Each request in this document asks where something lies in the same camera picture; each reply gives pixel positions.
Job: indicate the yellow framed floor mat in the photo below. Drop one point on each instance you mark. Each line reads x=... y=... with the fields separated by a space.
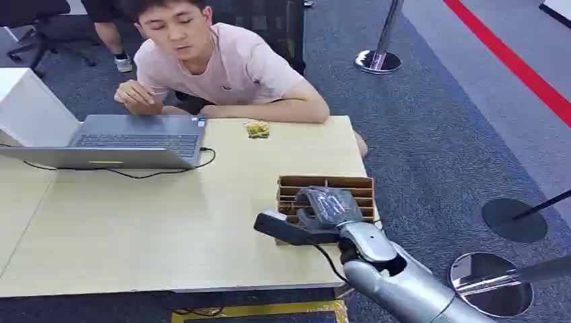
x=263 y=311

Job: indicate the chrome stanchion post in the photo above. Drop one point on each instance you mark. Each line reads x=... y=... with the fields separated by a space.
x=495 y=283
x=379 y=49

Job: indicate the black office chair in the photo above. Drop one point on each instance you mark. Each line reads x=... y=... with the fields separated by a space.
x=40 y=26

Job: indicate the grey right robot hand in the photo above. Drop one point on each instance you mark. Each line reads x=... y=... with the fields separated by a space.
x=329 y=206

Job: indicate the wooden card box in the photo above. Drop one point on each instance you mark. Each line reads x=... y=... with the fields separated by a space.
x=352 y=189

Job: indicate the person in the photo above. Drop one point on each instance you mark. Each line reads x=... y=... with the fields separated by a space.
x=223 y=76
x=109 y=31

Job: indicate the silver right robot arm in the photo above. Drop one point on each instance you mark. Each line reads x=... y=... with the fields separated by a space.
x=392 y=276

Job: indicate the grey laptop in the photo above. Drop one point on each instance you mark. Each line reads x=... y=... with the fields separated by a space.
x=129 y=140

